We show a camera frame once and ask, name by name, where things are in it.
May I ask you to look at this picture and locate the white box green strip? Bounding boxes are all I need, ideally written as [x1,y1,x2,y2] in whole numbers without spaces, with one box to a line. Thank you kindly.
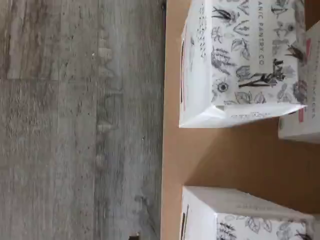
[180,185,315,240]

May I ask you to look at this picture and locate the white box pink strip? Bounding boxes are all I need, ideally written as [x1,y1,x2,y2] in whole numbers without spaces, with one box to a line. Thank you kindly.
[178,0,309,129]

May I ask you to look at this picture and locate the white floral box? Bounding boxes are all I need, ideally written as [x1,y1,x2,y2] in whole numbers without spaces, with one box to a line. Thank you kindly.
[277,23,320,145]

